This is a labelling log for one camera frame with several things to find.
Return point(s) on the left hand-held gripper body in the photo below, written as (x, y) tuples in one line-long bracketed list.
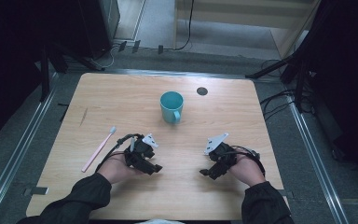
[(138, 152)]

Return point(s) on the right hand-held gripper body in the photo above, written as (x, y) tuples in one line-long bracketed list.
[(222, 155)]

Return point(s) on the person's left hand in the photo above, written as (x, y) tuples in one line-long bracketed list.
[(116, 169)]

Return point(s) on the person's right hand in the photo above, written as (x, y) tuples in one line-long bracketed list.
[(248, 171)]

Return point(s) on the pink toothbrush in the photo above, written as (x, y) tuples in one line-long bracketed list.
[(97, 151)]

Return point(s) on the round black table grommet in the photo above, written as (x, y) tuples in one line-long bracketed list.
[(202, 91)]

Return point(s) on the black stand leg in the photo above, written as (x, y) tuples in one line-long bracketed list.
[(44, 74), (270, 67)]

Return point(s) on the small black floor plug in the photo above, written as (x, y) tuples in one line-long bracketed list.
[(136, 46), (122, 46), (160, 49)]

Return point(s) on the black cabinet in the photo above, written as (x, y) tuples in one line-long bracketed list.
[(96, 25)]

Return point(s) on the light wooden shelf unit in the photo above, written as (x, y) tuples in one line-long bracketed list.
[(230, 18)]

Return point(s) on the black curtain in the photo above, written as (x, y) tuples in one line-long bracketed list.
[(9, 56), (345, 62)]

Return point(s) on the metal floor rail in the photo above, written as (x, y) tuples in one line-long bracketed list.
[(15, 155), (320, 161)]

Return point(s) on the grey metal table bracket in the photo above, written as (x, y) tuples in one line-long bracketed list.
[(37, 190)]

